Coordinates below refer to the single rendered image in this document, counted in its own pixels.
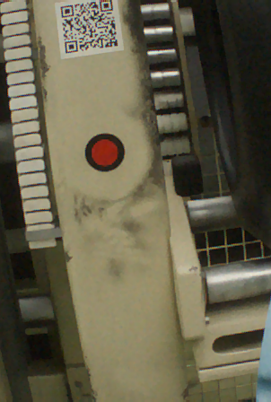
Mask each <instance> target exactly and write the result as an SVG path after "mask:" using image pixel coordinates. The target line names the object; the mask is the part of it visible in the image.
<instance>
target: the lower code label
mask: <svg viewBox="0 0 271 402"><path fill-rule="evenodd" d="M55 7H56V13H57V15H56V18H57V27H58V31H57V33H58V38H59V44H60V48H59V50H60V56H61V59H64V58H69V57H80V56H88V55H94V54H101V53H108V52H115V51H121V50H124V45H123V39H122V33H121V27H120V21H119V15H118V11H119V9H118V0H68V1H64V2H61V3H55Z"/></svg>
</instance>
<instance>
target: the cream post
mask: <svg viewBox="0 0 271 402"><path fill-rule="evenodd" d="M64 1H68V0H32V3H33V9H34V19H35V23H36V24H35V29H36V33H37V38H36V40H37V45H38V50H39V51H38V54H39V62H40V66H39V68H40V73H41V81H42V82H41V87H42V93H43V98H44V101H43V104H44V110H45V116H46V127H47V133H48V144H49V150H50V154H49V156H50V163H51V169H52V175H53V181H54V187H55V194H56V200H57V210H58V217H59V223H60V228H61V232H62V239H63V244H64V250H65V251H66V264H67V271H68V278H69V284H70V289H71V290H72V296H73V301H74V312H75V318H76V319H77V324H78V329H79V336H80V340H81V347H82V350H83V356H84V362H85V367H86V372H87V378H88V383H89V384H90V389H91V393H92V402H189V396H188V394H189V390H188V378H187V365H186V358H185V352H184V347H185V346H184V339H183V337H182V333H181V328H180V324H179V313H178V308H177V301H176V293H175V286H174V279H173V272H172V264H171V257H170V254H171V250H170V236H171V235H172V232H171V225H170V210H169V203H168V194H167V187H166V185H165V179H164V171H163V164H162V149H161V142H160V135H159V128H158V120H157V113H156V106H154V98H153V86H152V79H151V74H150V67H149V61H148V53H147V45H146V38H145V31H144V19H143V13H142V7H141V1H140V0H118V9H119V11H118V15H119V21H120V27H121V33H122V39H123V45H124V50H121V51H115V52H108V53H101V54H94V55H88V56H80V57H69V58H64V59H61V56H60V50H59V48H60V44H59V38H58V33H57V31H58V27H57V18H56V15H57V13H56V7H55V3H61V2H64ZM105 139H106V140H110V141H112V142H113V143H114V144H115V145H116V147H117V148H118V158H117V159H116V160H115V161H114V162H113V163H112V164H111V165H108V166H102V165H99V164H98V163H96V162H95V161H94V159H93V158H92V148H93V146H94V145H95V143H97V142H98V141H100V140H105Z"/></svg>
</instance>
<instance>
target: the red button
mask: <svg viewBox="0 0 271 402"><path fill-rule="evenodd" d="M92 158H93V159H94V161H95V162H96V163H98V164H99V165H102V166H108V165H111V164H112V163H113V162H114V161H115V160H116V159H117V158H118V148H117V147H116V145H115V144H114V143H113V142H112V141H110V140H106V139H105V140H100V141H98V142H97V143H95V145H94V146H93V148H92Z"/></svg>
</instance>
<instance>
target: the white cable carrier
mask: <svg viewBox="0 0 271 402"><path fill-rule="evenodd" d="M0 1H4V2H3V3H2V4H1V5H0V13H5V14H4V15H3V17H2V18H1V19H2V20H1V23H2V25H3V24H6V25H5V26H4V28H3V30H2V33H3V36H6V37H5V39H4V41H3V43H4V48H6V51H5V53H4V58H5V60H6V61H8V62H7V64H6V65H5V68H6V72H7V73H9V74H8V75H7V83H8V84H9V85H10V86H9V88H8V95H9V97H12V98H11V100H10V102H9V106H10V110H13V112H12V117H11V120H12V122H14V123H13V134H14V135H15V137H14V140H13V142H14V146H15V147H17V150H16V157H17V161H18V163H17V170H18V172H19V173H20V176H19V182H20V186H21V187H22V191H21V192H22V199H24V201H23V208H24V211H25V212H26V214H25V220H26V223H27V224H28V226H27V231H31V230H34V231H37V230H44V229H51V228H57V227H60V223H59V218H55V216H54V214H53V209H54V206H53V203H52V202H51V197H52V195H51V190H50V188H49V177H48V176H47V173H48V167H47V165H46V164H45V161H46V155H47V154H46V152H44V148H45V140H44V139H42V136H43V131H42V128H41V122H42V119H41V115H40V114H39V110H40V106H39V102H38V98H39V92H38V91H37V90H36V89H35V88H36V87H37V85H38V81H37V79H36V78H35V77H34V76H35V74H36V69H37V68H36V66H34V65H33V64H34V62H35V59H39V54H38V51H39V50H38V48H33V44H32V42H31V40H32V33H31V31H30V28H31V20H29V19H28V18H29V17H30V16H31V12H30V9H29V8H27V5H29V4H30V2H29V0H0ZM29 244H30V249H41V248H46V247H54V246H56V240H55V238H50V239H44V240H32V241H29Z"/></svg>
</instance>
